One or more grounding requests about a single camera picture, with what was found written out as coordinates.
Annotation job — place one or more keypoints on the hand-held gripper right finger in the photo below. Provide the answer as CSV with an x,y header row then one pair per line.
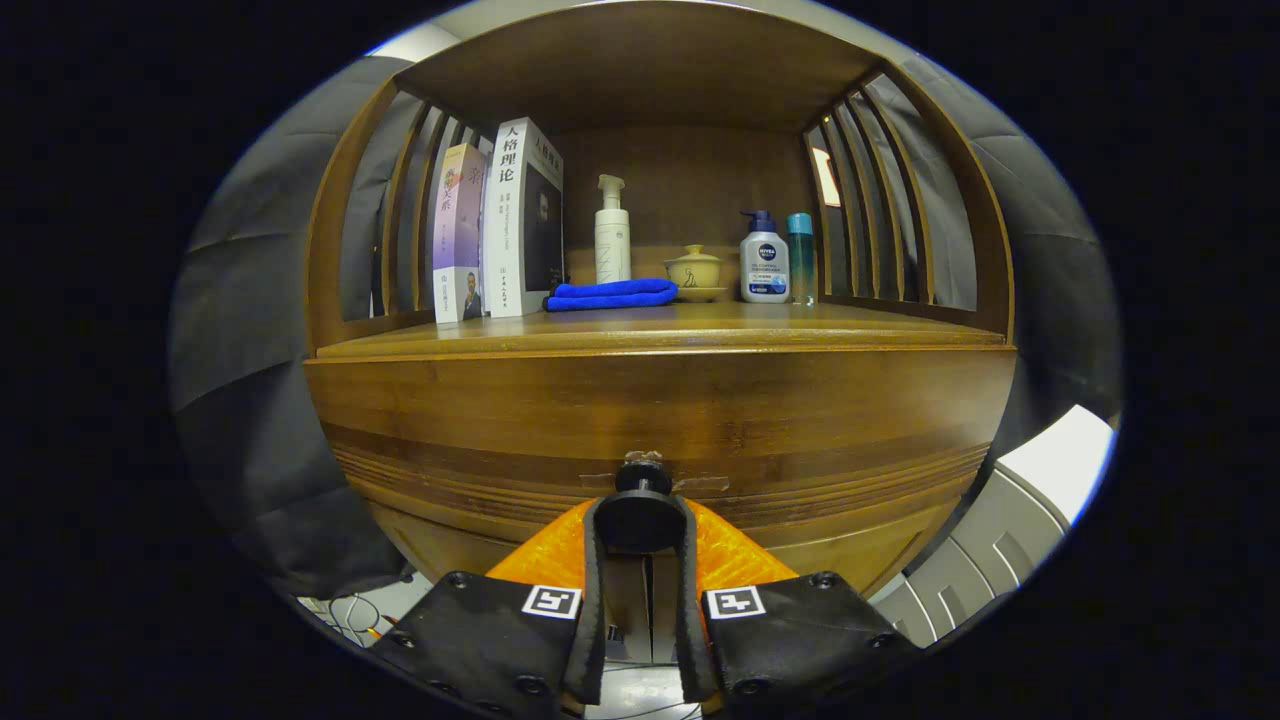
x,y
690,620

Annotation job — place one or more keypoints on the slim teal bottle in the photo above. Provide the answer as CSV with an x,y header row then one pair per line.
x,y
800,260

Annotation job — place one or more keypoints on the blue folded cloth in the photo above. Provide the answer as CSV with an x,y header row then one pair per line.
x,y
610,295

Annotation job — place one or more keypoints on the black round drawer knob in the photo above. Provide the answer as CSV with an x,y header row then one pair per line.
x,y
640,520

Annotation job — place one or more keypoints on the brown wooden countertop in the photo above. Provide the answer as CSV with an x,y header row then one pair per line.
x,y
700,325

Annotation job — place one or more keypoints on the white blue lotion bottle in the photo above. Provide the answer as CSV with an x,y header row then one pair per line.
x,y
764,260

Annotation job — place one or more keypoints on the brown wooden drawer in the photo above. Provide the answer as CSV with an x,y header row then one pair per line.
x,y
640,400

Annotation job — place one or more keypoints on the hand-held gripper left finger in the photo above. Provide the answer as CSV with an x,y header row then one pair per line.
x,y
595,620

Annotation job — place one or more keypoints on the white pump bottle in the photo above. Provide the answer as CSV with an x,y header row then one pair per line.
x,y
612,245

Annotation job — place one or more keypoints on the yellow lidded tea cup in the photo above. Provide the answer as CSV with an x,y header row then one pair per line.
x,y
694,270

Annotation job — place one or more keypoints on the brown wooden cabinet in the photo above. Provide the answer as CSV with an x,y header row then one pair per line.
x,y
690,180

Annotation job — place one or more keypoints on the yellow saucer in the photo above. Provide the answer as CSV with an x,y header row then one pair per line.
x,y
700,294

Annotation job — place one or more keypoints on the thick white book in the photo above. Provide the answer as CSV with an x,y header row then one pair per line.
x,y
505,230

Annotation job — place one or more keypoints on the purple book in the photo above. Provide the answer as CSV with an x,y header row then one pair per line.
x,y
458,230

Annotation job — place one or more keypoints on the black backdrop cloth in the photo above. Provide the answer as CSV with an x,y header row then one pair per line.
x,y
260,300

